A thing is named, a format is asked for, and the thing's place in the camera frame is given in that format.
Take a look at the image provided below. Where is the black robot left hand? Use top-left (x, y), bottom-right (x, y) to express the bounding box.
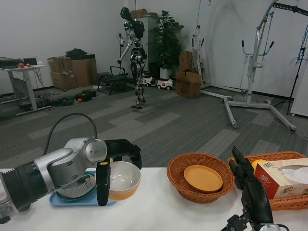
top-left (95, 139), bottom-right (142, 207)

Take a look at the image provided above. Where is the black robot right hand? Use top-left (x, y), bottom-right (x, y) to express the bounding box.
top-left (226, 146), bottom-right (274, 231)

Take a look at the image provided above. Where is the white and orange plastic bowl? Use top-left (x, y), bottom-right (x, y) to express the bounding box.
top-left (108, 161), bottom-right (142, 202)

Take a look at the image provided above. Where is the tissue box with white tissue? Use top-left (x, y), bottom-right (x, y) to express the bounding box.
top-left (254, 158), bottom-right (308, 200)

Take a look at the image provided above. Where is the rectangular wicker basket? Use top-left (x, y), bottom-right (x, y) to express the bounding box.
top-left (228, 151), bottom-right (308, 211)

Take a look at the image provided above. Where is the yellow ball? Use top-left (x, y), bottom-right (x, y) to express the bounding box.
top-left (250, 159), bottom-right (268, 170)

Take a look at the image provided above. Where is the orange plastic plate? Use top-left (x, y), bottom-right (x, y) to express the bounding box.
top-left (183, 165), bottom-right (224, 194)

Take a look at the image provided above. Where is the grey knitted shoe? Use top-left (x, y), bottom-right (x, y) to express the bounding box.
top-left (56, 175), bottom-right (96, 198)

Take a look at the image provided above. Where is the round wicker basket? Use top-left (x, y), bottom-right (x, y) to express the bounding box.
top-left (167, 153), bottom-right (235, 204)

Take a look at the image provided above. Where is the black bag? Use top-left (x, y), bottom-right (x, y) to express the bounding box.
top-left (75, 89), bottom-right (98, 102)

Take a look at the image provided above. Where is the light blue plastic tray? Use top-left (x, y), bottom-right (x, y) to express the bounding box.
top-left (49, 168), bottom-right (118, 208)

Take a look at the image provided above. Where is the teal green plate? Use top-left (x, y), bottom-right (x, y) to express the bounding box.
top-left (56, 192), bottom-right (95, 202)

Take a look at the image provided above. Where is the long black case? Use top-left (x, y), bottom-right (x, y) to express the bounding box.
top-left (36, 97), bottom-right (74, 108)

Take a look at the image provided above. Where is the large cardboard box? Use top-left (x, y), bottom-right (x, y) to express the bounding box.
top-left (71, 54), bottom-right (98, 87)

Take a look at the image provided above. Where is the low cardboard box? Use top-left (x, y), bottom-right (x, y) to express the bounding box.
top-left (50, 71), bottom-right (77, 91)

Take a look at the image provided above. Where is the small open cardboard box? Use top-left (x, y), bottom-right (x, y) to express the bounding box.
top-left (47, 56), bottom-right (73, 73)

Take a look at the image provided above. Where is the black clothing pile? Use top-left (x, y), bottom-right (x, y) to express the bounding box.
top-left (65, 48), bottom-right (89, 58)

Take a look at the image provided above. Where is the tall cardboard box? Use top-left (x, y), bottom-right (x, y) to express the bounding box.
top-left (178, 50), bottom-right (197, 72)

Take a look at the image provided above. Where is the white cabinet on castors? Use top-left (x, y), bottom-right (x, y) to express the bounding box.
top-left (290, 72), bottom-right (308, 117)

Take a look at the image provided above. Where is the white standing desk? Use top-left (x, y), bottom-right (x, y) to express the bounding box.
top-left (0, 64), bottom-right (52, 116)

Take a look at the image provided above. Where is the potted green plant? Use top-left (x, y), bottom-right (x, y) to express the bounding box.
top-left (147, 10), bottom-right (185, 80)

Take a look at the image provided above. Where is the hanging humanoid robot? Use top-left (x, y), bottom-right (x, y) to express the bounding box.
top-left (117, 7), bottom-right (147, 110)

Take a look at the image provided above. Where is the black tripod stand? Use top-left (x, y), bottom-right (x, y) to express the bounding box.
top-left (274, 48), bottom-right (308, 116)

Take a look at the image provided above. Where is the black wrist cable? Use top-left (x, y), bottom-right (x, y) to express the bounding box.
top-left (42, 113), bottom-right (99, 157)

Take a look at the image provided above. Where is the white floor cable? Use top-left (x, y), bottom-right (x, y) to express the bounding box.
top-left (245, 108), bottom-right (308, 140)

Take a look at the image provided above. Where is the small white hoist frame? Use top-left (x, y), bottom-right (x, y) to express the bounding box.
top-left (191, 21), bottom-right (212, 90)

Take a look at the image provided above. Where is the large white hoist frame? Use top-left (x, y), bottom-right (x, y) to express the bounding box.
top-left (199, 0), bottom-right (308, 132)

